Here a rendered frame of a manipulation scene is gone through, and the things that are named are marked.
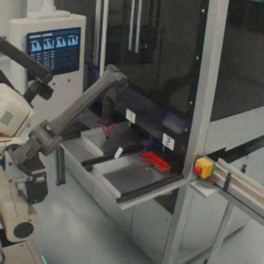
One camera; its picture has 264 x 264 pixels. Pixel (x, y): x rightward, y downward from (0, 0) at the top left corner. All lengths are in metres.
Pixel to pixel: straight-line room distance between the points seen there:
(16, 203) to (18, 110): 0.44
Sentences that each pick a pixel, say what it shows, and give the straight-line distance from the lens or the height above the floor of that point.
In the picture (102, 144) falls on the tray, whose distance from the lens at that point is 1.90.
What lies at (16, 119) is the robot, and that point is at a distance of 1.25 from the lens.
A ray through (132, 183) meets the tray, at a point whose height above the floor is 0.88.
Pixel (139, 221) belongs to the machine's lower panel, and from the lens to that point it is 2.20.
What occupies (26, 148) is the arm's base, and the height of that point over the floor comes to 1.24.
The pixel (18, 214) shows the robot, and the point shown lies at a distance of 1.50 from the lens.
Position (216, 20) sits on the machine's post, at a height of 1.69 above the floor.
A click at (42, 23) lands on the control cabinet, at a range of 2.01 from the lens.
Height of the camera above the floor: 1.83
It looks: 27 degrees down
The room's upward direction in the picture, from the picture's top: 5 degrees clockwise
